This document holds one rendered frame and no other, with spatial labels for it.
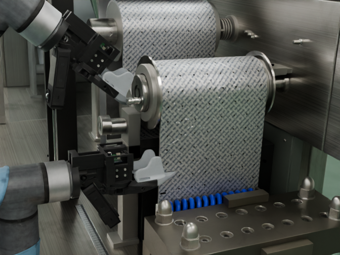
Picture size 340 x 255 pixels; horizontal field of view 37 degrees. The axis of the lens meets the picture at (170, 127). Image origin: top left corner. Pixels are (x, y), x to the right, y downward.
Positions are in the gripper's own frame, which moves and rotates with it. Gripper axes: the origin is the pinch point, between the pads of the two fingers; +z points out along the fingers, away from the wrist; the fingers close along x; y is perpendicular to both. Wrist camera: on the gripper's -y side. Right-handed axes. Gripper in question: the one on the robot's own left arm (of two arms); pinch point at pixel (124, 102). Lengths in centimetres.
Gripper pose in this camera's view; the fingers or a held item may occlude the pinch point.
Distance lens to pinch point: 101.8
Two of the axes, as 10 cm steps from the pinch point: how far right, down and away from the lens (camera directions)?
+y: 6.2, -7.9, 0.0
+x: -3.9, -3.1, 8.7
